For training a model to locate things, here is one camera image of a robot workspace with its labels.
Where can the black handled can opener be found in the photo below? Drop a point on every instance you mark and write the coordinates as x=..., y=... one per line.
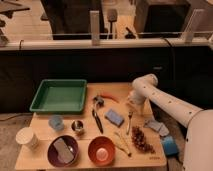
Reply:
x=97, y=103

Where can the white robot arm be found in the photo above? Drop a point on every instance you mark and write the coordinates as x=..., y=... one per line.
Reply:
x=198, y=154

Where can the blue box on floor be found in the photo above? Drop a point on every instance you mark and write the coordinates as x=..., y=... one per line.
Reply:
x=169, y=146

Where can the small metal cup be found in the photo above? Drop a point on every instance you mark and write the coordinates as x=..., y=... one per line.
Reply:
x=77, y=127

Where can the metal fork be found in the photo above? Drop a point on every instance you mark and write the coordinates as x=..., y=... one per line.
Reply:
x=129, y=122

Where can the bunch of dark grapes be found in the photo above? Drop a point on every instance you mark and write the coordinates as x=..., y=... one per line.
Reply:
x=139, y=141

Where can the grey sponge in bowl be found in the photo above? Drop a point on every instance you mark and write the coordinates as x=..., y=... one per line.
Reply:
x=64, y=153

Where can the grey blue cloth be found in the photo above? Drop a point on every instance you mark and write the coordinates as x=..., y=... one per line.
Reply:
x=159, y=127

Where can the white paper cup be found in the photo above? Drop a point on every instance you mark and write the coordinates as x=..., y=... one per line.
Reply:
x=27, y=137

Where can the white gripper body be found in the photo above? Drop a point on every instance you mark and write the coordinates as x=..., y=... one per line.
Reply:
x=134, y=106

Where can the green plastic tray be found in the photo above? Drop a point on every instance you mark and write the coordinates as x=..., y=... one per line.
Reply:
x=60, y=96

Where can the blue plastic cup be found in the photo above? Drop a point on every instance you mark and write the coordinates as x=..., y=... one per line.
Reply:
x=56, y=122

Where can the orange bowl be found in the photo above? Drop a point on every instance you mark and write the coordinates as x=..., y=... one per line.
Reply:
x=101, y=151

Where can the wooden table board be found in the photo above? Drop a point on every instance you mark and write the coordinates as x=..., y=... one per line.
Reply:
x=37, y=160

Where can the blue sponge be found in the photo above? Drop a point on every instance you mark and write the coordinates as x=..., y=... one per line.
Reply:
x=114, y=118

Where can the purple bowl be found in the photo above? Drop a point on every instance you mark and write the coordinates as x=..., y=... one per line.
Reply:
x=52, y=154

